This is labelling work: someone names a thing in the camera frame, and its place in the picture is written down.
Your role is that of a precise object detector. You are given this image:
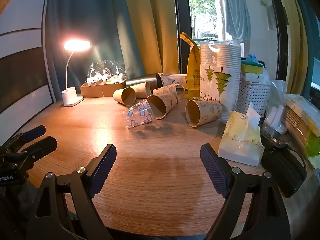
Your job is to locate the black pouch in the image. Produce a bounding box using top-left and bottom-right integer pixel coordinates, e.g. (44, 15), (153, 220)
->
(261, 147), (307, 198)

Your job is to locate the cardboard box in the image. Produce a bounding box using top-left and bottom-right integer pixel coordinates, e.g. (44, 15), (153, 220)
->
(79, 78), (128, 98)

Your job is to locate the plain brown paper cup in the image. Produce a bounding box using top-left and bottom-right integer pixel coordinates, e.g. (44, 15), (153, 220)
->
(113, 87), (137, 106)
(130, 81), (151, 99)

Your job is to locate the clear bag of snacks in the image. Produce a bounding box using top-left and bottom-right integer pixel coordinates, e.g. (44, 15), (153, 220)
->
(86, 60), (126, 85)

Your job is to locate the yellow curtain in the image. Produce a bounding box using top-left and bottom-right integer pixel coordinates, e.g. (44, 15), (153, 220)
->
(273, 0), (309, 96)
(122, 0), (179, 75)

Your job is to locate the teal curtain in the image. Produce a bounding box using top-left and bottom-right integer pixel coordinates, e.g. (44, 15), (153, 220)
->
(292, 0), (320, 58)
(44, 0), (146, 101)

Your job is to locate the black window frame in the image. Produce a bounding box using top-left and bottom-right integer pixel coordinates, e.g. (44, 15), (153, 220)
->
(174, 0), (193, 76)

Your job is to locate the yellow paper bag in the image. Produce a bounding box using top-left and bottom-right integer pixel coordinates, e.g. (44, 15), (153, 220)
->
(179, 32), (202, 99)

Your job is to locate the black cable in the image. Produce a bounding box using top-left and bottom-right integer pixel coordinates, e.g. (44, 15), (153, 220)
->
(285, 142), (316, 171)

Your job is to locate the white printed box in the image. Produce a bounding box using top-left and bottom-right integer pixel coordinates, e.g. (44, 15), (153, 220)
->
(159, 73), (187, 92)

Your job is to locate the white plastic basket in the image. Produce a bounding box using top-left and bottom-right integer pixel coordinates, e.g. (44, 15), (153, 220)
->
(236, 72), (271, 118)

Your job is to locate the hanging blue cloth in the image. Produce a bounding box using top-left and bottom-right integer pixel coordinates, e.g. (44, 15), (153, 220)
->
(224, 0), (251, 40)

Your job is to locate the sleeve of brown paper cups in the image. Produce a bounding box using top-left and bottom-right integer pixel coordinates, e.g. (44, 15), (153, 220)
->
(285, 94), (320, 158)

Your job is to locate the white desk lamp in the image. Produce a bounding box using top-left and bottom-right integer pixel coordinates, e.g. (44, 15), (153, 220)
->
(62, 39), (91, 106)

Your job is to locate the yellow tissue pack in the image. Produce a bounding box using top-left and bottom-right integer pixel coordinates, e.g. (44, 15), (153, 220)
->
(218, 102), (265, 167)

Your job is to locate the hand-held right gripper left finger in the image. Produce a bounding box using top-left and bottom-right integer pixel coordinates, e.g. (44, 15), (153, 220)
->
(26, 144), (117, 240)

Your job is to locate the printed brown paper cup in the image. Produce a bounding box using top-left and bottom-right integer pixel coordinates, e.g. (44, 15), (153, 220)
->
(146, 93), (178, 120)
(152, 84), (178, 98)
(185, 99), (223, 128)

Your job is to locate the steel thermos bottle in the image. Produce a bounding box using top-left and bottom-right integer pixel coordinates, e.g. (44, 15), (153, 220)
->
(126, 73), (163, 87)

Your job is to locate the bag of white paper cups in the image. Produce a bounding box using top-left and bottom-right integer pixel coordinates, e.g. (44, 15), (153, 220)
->
(199, 40), (242, 123)

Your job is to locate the clear printed plastic cup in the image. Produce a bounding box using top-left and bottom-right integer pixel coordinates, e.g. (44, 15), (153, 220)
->
(122, 99), (155, 130)

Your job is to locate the clear bag of white items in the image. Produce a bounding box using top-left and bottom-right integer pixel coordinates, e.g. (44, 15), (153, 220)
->
(264, 79), (288, 134)

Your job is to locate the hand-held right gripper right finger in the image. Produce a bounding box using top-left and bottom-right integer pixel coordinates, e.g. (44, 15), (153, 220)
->
(200, 143), (292, 240)

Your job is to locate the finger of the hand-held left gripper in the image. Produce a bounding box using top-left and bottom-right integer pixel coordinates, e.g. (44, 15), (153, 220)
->
(21, 136), (58, 167)
(10, 125), (47, 145)

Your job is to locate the yellow green sponge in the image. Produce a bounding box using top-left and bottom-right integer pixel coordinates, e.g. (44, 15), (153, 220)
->
(241, 60), (264, 74)

